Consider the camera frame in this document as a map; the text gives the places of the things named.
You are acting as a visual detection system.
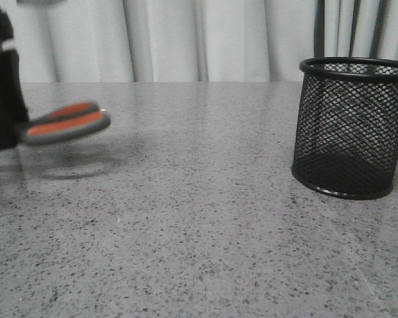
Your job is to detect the light grey curtain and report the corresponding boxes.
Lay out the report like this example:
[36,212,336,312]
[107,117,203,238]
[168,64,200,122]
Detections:
[0,1,398,82]

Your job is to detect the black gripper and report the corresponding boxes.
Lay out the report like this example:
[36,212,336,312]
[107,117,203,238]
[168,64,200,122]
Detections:
[0,8,29,150]

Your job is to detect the grey and orange scissors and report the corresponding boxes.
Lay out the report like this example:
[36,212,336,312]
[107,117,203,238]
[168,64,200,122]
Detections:
[15,101,111,146]

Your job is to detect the black mesh metal bucket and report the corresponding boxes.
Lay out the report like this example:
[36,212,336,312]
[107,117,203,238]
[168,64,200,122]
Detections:
[291,57,398,200]

